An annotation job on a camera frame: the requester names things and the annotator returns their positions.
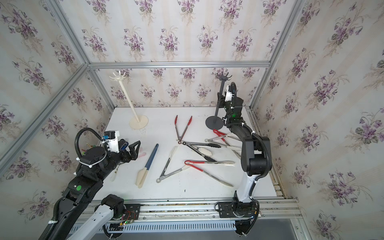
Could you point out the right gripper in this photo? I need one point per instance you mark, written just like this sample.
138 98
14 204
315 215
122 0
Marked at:
223 101

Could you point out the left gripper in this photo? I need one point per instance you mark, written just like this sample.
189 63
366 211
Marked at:
132 154

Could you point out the dark grey utensil rack stand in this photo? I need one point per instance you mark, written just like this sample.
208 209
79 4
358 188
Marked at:
215 122

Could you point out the black steel tongs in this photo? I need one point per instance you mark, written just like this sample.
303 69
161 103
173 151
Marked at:
195 146

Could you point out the red handled steel tongs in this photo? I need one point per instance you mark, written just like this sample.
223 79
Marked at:
195 165

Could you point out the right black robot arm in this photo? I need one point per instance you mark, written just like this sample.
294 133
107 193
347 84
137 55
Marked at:
256 155

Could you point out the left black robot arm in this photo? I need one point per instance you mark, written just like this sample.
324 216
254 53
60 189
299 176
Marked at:
94 166

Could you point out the cream utensil rack stand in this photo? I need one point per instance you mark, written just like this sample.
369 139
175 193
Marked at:
121 94

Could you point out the white tipped tongs at right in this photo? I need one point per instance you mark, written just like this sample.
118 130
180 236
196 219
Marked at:
221 140

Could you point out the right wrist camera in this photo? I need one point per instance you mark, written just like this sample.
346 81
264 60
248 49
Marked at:
229 94

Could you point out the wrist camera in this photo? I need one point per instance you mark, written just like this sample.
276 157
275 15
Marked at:
229 94
111 138

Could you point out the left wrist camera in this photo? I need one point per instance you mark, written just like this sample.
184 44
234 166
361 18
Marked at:
111 138

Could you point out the red handled tongs at right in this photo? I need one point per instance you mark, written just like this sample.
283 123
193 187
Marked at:
235 152

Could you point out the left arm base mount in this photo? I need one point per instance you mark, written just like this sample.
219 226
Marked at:
123 214

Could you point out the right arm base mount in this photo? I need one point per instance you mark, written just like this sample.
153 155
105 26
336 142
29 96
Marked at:
237 210

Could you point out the aluminium front rail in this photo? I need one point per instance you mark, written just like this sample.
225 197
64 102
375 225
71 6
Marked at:
177 210

